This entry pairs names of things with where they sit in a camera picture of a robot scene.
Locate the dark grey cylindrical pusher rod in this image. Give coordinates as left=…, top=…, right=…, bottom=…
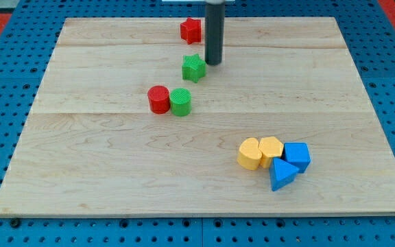
left=205, top=0, right=225, bottom=66

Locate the green star block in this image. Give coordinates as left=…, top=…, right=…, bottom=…
left=182, top=54, right=206, bottom=83

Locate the red star block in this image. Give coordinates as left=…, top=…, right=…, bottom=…
left=180, top=17, right=202, bottom=45

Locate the green cylinder block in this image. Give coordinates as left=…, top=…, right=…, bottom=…
left=169, top=88, right=191, bottom=117

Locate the red cylinder block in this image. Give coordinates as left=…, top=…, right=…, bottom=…
left=147, top=85, right=170, bottom=114

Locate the light wooden board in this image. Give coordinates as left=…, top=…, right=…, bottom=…
left=0, top=17, right=395, bottom=218

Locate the yellow hexagon block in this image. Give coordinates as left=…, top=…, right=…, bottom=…
left=259, top=137, right=284, bottom=168

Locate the yellow heart block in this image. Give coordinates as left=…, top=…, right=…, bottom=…
left=237, top=138, right=262, bottom=171

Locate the blue cube block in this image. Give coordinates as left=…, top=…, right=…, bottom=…
left=282, top=142, right=311, bottom=173

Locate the blue triangle block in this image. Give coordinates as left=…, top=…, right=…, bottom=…
left=269, top=158, right=299, bottom=191

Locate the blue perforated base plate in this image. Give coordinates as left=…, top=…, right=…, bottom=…
left=0, top=1, right=395, bottom=246

